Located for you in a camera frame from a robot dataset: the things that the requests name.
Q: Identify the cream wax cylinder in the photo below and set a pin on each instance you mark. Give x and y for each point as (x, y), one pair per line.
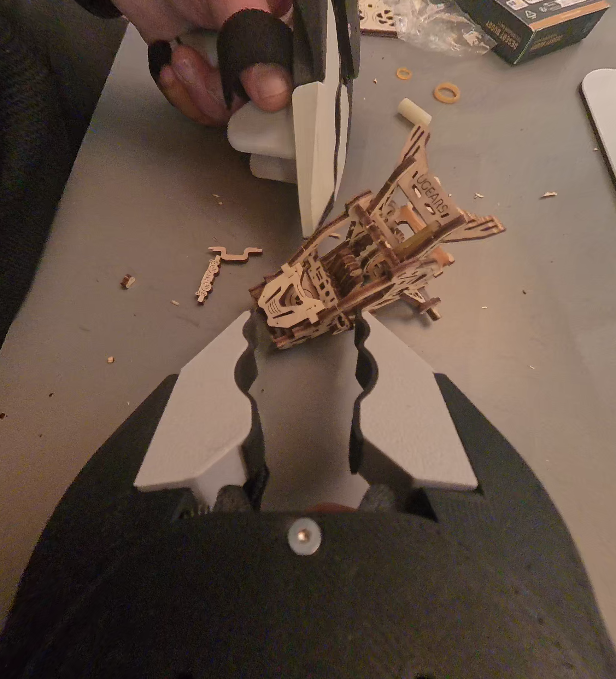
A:
(414, 112)

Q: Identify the perforated wooden link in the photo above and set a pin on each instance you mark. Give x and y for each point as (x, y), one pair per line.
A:
(328, 281)

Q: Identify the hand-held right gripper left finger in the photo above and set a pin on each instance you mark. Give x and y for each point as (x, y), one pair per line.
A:
(196, 424)

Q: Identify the person's left forearm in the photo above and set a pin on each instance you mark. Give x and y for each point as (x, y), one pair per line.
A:
(101, 8)

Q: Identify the black printed box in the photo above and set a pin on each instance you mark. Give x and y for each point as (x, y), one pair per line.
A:
(541, 26)

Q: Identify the wooden mechanical model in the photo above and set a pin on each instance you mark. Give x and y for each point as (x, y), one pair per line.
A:
(286, 302)

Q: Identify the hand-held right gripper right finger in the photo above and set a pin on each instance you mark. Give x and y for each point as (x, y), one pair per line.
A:
(419, 424)

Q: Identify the toothed wooden strip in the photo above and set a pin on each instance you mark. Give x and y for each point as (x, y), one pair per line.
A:
(208, 280)

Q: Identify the clear plastic bag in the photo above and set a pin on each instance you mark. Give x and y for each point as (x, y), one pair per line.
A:
(445, 26)

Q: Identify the wooden parts sheet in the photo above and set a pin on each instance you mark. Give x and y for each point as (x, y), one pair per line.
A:
(379, 16)

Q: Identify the person's left hand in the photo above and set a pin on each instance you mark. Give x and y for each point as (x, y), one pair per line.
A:
(191, 74)

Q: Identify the small yellow rubber band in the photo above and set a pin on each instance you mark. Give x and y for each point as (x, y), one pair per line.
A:
(398, 74)

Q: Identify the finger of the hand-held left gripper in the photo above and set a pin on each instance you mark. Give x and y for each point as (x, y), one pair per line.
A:
(313, 159)
(339, 42)

